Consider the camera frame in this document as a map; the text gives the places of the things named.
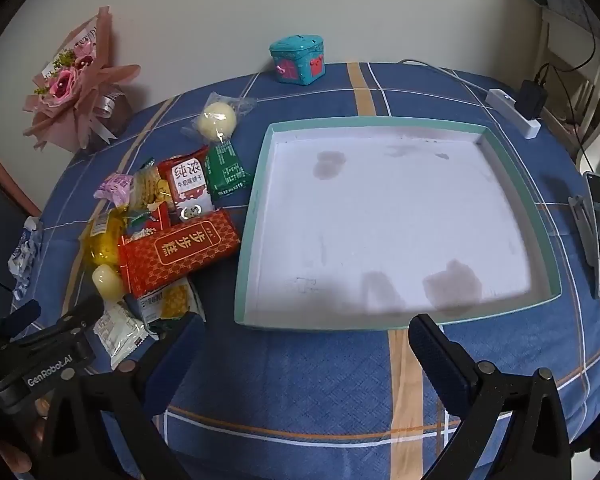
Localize round bun in clear wrapper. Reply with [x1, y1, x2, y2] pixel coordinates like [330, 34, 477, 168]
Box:
[181, 91, 257, 145]

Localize clear cracker packet green edges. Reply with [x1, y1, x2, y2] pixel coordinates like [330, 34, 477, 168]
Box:
[129, 159, 173, 213]

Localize black charger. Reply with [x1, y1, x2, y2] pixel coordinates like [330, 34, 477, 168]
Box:
[516, 79, 550, 122]

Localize pink flower bouquet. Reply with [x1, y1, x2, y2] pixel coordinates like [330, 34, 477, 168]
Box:
[22, 6, 141, 153]

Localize white and blue cracker packet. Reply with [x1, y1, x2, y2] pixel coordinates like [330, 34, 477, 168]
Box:
[125, 277, 206, 336]

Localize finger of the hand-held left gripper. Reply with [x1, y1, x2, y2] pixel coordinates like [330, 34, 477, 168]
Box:
[55, 294, 105, 336]
[0, 300, 42, 343]

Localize yellow snack packet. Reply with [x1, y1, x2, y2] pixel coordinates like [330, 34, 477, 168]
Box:
[80, 205, 131, 268]

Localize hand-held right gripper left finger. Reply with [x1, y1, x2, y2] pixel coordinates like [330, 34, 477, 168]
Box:
[40, 311, 206, 480]

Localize blue plaid tablecloth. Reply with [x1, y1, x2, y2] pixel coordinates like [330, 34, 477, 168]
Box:
[10, 61, 600, 480]

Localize pale green snack packet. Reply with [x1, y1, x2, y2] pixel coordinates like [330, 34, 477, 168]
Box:
[93, 300, 149, 372]

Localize teal-rimmed white tray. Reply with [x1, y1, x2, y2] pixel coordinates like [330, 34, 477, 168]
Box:
[233, 116, 563, 332]

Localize large red patterned packet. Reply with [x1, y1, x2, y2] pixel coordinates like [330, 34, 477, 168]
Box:
[118, 209, 242, 299]

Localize grey phone stand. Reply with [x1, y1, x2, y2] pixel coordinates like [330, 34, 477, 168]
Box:
[567, 194, 598, 266]

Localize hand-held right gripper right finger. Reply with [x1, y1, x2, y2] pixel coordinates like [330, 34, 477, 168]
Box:
[408, 313, 573, 480]

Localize red and white biscuit packet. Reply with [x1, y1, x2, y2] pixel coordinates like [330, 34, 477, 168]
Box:
[158, 146, 216, 221]

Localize pink snack packet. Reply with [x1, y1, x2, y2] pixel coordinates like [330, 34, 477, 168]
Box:
[94, 172, 133, 206]

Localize crumpled white and blue wrapper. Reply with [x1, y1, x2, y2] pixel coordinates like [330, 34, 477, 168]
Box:
[7, 216, 43, 293]

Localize white power strip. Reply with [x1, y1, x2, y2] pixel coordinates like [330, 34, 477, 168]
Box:
[487, 88, 541, 139]

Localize teal toy house box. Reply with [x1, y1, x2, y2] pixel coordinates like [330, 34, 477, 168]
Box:
[269, 34, 327, 86]

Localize pale yellow jelly cup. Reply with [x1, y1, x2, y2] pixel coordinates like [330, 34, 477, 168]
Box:
[91, 264, 128, 303]

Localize white cable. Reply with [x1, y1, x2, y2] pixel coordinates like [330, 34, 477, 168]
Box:
[397, 58, 491, 95]

